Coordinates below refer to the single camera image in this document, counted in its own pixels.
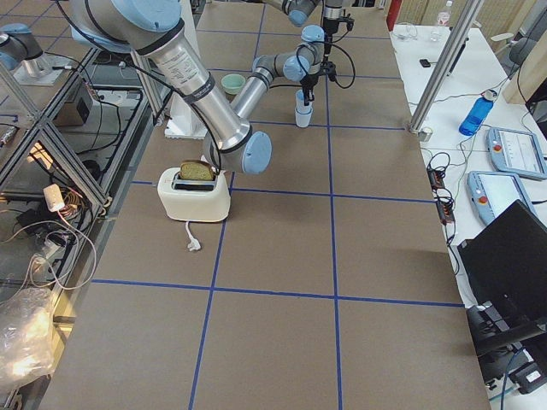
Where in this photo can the brown toast slice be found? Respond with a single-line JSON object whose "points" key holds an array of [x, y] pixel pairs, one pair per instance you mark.
{"points": [[196, 170]]}

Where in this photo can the clear plastic bottle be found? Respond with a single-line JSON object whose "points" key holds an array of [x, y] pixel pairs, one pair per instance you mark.
{"points": [[443, 16]]}

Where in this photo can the teach pendant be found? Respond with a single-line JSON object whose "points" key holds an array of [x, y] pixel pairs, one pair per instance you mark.
{"points": [[493, 192], [517, 152]]}

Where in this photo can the green plastic bowl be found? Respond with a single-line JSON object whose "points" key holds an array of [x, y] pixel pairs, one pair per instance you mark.
{"points": [[233, 83]]}

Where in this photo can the white toaster power plug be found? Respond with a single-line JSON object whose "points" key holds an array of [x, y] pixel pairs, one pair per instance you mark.
{"points": [[193, 243]]}

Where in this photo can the blue water bottle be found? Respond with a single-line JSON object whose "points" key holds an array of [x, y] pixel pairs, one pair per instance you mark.
{"points": [[478, 113]]}

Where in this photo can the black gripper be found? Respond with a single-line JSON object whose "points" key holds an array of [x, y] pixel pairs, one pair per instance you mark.
{"points": [[309, 81]]}

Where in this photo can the light blue cup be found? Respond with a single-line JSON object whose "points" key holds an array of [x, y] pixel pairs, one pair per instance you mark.
{"points": [[303, 119], [299, 102]]}

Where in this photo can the lower teach pendant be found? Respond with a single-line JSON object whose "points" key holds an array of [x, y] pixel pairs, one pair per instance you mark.
{"points": [[493, 192]]}

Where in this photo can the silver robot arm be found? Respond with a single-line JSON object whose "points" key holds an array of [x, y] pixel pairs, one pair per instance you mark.
{"points": [[303, 66], [156, 30]]}

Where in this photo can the cream white toaster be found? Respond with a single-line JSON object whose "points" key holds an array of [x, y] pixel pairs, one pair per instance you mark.
{"points": [[197, 201]]}

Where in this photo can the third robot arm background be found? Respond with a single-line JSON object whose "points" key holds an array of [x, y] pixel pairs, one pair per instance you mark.
{"points": [[23, 56]]}

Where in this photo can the crumpled clear plastic bag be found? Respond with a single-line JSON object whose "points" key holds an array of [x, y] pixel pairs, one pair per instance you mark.
{"points": [[26, 337]]}

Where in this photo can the white power adapter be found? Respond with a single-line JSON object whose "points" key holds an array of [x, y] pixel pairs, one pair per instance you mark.
{"points": [[53, 197]]}

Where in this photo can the upper teach pendant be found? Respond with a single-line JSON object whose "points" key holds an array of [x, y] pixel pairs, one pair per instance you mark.
{"points": [[517, 152]]}

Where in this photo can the black laptop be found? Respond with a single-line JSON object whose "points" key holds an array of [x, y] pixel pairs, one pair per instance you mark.
{"points": [[506, 268]]}

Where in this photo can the aluminium frame post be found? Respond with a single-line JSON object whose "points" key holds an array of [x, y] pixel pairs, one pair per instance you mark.
{"points": [[447, 57]]}

